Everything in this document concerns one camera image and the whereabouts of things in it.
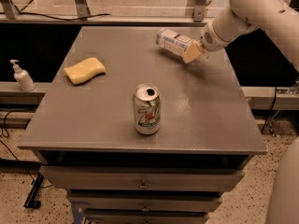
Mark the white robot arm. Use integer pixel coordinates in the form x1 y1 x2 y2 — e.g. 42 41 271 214
192 0 299 224

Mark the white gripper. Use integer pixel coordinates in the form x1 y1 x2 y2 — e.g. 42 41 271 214
182 21 233 63

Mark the grey drawer cabinet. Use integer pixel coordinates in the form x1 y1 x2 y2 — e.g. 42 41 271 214
20 26 266 224

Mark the black floor bracket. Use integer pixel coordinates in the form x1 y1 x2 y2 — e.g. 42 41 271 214
23 174 44 209

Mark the black cable on rail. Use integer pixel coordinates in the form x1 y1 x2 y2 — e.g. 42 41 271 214
18 11 112 21

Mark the white pump dispenser bottle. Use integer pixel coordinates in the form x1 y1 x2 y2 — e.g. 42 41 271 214
10 60 36 91

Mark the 7up soda can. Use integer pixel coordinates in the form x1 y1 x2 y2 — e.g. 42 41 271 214
133 83 161 135

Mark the blue plastic water bottle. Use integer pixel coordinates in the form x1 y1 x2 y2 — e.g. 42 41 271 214
156 28 193 57

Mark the black cable on floor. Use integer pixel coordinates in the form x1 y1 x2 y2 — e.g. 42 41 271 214
0 109 53 189

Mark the yellow sponge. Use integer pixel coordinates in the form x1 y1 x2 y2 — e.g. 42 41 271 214
64 57 106 85

